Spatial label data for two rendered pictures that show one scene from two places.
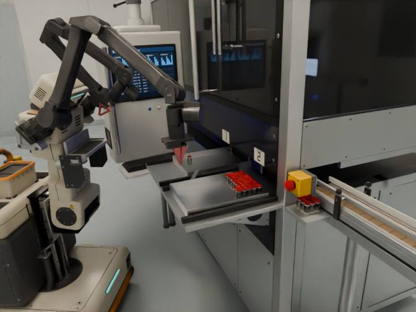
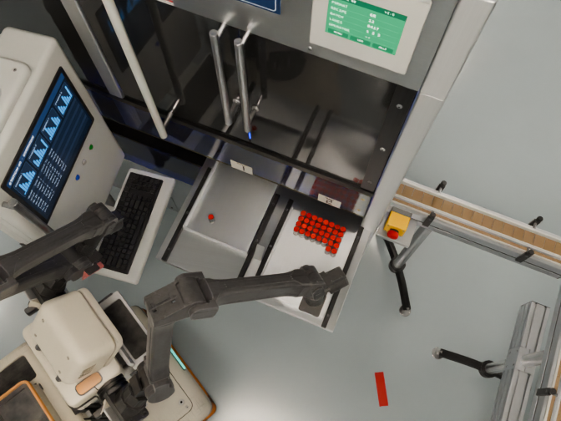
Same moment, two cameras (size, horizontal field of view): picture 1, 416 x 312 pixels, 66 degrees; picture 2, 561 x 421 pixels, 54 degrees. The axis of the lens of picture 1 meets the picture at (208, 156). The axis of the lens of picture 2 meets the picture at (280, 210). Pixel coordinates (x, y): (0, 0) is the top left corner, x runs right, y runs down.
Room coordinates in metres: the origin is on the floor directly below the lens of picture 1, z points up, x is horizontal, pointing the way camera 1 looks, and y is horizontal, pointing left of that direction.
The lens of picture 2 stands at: (0.92, 0.42, 2.82)
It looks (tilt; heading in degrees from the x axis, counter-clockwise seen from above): 70 degrees down; 313
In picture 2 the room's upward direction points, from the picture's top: 1 degrees clockwise
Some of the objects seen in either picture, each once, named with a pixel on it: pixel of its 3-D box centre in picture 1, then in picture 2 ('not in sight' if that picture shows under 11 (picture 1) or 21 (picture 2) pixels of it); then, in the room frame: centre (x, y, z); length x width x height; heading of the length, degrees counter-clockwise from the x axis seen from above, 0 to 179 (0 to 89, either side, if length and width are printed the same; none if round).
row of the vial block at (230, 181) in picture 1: (235, 186); (315, 239); (1.24, -0.11, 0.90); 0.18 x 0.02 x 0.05; 20
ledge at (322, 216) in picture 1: (310, 212); (397, 225); (1.06, -0.38, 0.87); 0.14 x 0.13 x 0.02; 111
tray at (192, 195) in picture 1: (216, 191); (306, 261); (1.21, -0.03, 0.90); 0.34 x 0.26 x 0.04; 110
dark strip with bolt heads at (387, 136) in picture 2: (277, 66); (376, 165); (1.18, -0.26, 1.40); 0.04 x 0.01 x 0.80; 21
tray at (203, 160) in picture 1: (210, 161); (234, 200); (1.56, -0.01, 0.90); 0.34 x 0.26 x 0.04; 111
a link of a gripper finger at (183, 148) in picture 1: (175, 152); not in sight; (1.07, 0.11, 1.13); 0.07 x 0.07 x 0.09; 21
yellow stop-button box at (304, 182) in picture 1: (301, 182); (397, 222); (1.05, -0.33, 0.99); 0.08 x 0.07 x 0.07; 111
